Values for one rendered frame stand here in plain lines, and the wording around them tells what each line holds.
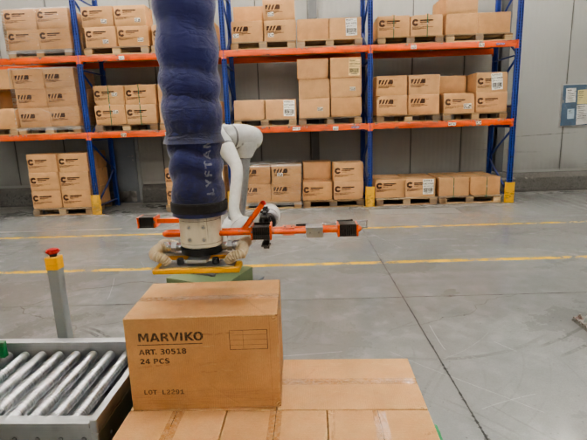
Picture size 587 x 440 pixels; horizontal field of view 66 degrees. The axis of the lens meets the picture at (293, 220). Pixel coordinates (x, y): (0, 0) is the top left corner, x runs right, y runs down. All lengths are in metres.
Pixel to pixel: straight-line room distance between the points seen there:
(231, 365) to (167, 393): 0.29
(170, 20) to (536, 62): 10.16
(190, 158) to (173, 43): 0.41
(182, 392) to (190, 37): 1.36
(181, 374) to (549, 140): 10.46
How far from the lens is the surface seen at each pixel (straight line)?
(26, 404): 2.35
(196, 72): 1.77
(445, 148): 10.74
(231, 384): 1.95
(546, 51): 11.56
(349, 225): 1.84
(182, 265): 1.85
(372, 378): 2.17
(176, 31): 1.79
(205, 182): 1.79
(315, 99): 8.94
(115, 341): 2.59
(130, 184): 10.93
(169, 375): 1.98
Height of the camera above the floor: 1.67
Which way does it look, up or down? 12 degrees down
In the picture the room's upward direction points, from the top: 2 degrees counter-clockwise
